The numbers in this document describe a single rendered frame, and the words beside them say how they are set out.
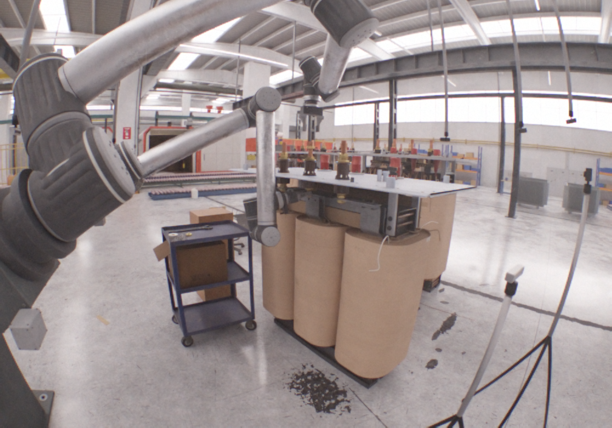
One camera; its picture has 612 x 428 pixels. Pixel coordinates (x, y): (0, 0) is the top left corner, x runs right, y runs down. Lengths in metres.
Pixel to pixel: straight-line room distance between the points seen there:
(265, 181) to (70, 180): 1.03
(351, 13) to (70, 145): 0.77
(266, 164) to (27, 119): 1.11
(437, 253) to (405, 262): 1.76
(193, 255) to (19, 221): 1.58
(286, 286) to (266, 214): 0.85
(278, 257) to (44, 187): 1.71
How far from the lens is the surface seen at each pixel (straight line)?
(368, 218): 1.43
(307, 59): 1.57
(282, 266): 2.08
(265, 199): 1.43
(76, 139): 0.68
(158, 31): 0.76
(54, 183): 0.66
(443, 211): 3.07
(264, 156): 1.45
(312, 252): 1.72
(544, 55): 9.60
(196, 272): 2.13
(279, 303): 2.23
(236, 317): 2.49
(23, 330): 0.67
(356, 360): 1.77
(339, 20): 0.84
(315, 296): 1.82
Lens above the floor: 1.48
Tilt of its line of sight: 9 degrees down
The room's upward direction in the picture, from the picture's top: 2 degrees clockwise
